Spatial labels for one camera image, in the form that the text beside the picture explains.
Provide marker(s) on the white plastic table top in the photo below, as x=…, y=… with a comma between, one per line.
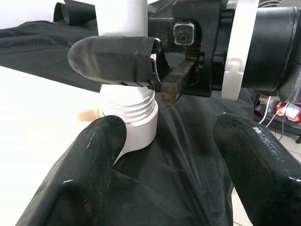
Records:
x=35, y=129

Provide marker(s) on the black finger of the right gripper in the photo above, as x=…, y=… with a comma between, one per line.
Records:
x=105, y=58

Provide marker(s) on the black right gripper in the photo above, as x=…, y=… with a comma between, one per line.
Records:
x=211, y=35

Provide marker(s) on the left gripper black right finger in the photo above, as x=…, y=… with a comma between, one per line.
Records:
x=263, y=179

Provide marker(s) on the black shelf frame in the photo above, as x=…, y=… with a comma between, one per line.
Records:
x=289, y=128

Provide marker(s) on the white plastic table leg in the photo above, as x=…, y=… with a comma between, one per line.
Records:
x=122, y=16

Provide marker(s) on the black nylon cloth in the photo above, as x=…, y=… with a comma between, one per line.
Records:
x=164, y=176

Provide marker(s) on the red round power socket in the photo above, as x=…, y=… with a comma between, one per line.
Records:
x=279, y=108

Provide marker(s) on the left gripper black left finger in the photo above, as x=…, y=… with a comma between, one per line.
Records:
x=84, y=179

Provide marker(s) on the white power adapter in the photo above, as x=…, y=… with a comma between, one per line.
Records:
x=292, y=109

